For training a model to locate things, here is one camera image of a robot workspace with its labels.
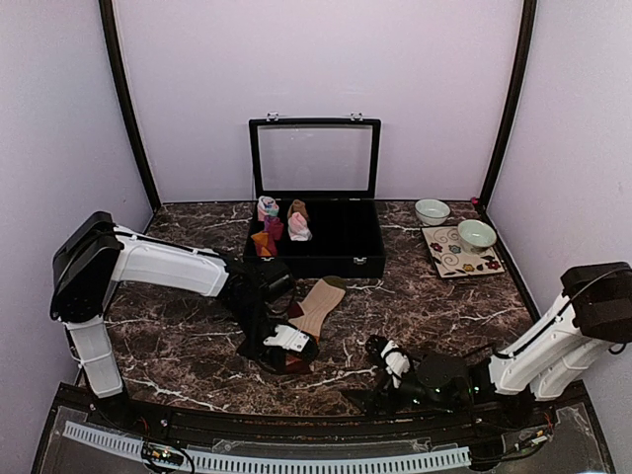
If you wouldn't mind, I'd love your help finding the striped brown beige sock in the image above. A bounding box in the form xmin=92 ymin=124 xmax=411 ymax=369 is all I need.
xmin=287 ymin=276 xmax=347 ymax=343

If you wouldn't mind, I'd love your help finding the pink patterned sock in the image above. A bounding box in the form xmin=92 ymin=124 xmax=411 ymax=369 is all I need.
xmin=287 ymin=212 xmax=312 ymax=242

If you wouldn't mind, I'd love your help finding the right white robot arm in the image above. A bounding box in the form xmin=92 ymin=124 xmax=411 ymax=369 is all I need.
xmin=343 ymin=262 xmax=631 ymax=429

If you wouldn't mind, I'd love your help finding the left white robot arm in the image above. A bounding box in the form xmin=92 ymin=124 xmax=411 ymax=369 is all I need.
xmin=49 ymin=211 xmax=319 ymax=431

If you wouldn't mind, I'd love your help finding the rolled orange sock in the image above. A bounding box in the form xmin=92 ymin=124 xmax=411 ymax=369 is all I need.
xmin=251 ymin=231 xmax=277 ymax=258

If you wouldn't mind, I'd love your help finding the rolled purple red sock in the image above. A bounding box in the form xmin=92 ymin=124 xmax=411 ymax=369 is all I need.
xmin=264 ymin=215 xmax=284 ymax=241

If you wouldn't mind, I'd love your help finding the floral square plate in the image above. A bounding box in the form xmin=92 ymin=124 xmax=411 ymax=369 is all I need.
xmin=422 ymin=226 xmax=505 ymax=279

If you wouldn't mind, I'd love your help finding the small circuit board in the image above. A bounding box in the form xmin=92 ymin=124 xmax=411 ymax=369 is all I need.
xmin=141 ymin=443 xmax=185 ymax=466

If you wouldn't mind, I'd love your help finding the rolled pink white sock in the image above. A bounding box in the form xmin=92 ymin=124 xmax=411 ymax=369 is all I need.
xmin=257 ymin=196 xmax=279 ymax=221

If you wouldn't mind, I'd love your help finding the rolled brown sock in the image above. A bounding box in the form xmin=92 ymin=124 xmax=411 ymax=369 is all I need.
xmin=287 ymin=199 xmax=310 ymax=221

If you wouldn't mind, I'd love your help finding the near pale green bowl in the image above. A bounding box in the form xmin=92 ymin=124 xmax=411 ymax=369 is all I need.
xmin=457 ymin=219 xmax=498 ymax=255

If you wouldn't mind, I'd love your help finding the pale green bowl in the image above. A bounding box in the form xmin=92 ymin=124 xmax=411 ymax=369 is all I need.
xmin=415 ymin=198 xmax=451 ymax=226
xmin=457 ymin=219 xmax=498 ymax=255

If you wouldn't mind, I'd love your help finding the far pale green bowl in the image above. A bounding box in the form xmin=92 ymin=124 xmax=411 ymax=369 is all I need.
xmin=415 ymin=198 xmax=451 ymax=226

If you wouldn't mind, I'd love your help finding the black glass-lid storage box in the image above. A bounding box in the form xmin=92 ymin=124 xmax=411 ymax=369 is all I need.
xmin=248 ymin=115 xmax=386 ymax=278

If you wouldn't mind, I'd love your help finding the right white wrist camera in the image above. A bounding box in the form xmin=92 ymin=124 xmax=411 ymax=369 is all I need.
xmin=364 ymin=335 xmax=413 ymax=391

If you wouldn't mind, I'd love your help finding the white slotted cable duct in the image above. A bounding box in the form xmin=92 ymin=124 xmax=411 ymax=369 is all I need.
xmin=61 ymin=422 xmax=472 ymax=473

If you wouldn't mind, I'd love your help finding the left black frame post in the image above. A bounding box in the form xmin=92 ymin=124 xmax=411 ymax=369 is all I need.
xmin=98 ymin=0 xmax=162 ymax=213

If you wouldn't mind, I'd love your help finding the black frame post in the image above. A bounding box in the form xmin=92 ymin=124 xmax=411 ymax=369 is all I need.
xmin=98 ymin=0 xmax=162 ymax=213
xmin=478 ymin=0 xmax=537 ymax=213

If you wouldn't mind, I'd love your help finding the right black frame post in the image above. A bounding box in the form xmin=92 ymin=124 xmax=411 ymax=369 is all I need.
xmin=478 ymin=0 xmax=537 ymax=213

